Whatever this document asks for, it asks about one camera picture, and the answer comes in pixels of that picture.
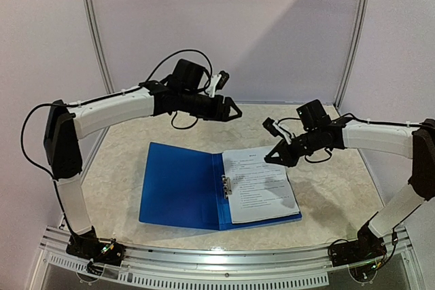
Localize left aluminium frame post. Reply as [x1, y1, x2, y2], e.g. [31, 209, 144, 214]
[77, 0, 120, 111]

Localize white printed paper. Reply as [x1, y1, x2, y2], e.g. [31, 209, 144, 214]
[222, 146, 302, 225]

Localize aluminium front rail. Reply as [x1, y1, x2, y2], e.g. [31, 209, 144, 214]
[30, 227, 424, 289]

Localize blue plastic folder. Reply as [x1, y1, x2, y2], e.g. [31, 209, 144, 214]
[139, 143, 300, 231]

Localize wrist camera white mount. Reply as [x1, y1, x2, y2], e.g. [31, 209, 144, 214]
[205, 71, 230, 98]
[262, 117, 294, 145]

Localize aluminium frame post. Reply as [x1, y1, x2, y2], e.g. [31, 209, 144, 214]
[77, 0, 120, 111]
[333, 0, 368, 111]

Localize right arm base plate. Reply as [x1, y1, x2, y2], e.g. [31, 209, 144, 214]
[328, 232, 398, 271]

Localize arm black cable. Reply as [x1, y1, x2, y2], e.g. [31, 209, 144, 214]
[277, 113, 425, 164]
[20, 48, 215, 182]

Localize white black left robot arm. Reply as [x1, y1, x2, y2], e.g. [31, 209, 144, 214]
[43, 59, 242, 259]

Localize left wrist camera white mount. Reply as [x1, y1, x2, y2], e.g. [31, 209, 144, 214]
[205, 71, 230, 98]

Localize right aluminium frame post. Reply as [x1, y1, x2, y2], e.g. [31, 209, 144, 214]
[333, 0, 368, 111]

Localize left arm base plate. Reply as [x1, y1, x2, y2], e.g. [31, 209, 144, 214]
[66, 236, 126, 266]

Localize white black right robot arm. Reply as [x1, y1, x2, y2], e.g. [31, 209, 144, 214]
[263, 100, 434, 260]

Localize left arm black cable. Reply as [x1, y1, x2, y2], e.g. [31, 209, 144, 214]
[20, 48, 215, 182]

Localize metal folder clip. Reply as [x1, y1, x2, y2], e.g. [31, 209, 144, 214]
[221, 175, 232, 200]

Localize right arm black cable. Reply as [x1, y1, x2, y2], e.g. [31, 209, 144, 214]
[277, 113, 425, 164]

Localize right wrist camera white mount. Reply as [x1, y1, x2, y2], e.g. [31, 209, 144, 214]
[262, 117, 294, 145]

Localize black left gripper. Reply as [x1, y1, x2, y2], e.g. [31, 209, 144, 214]
[180, 89, 243, 122]

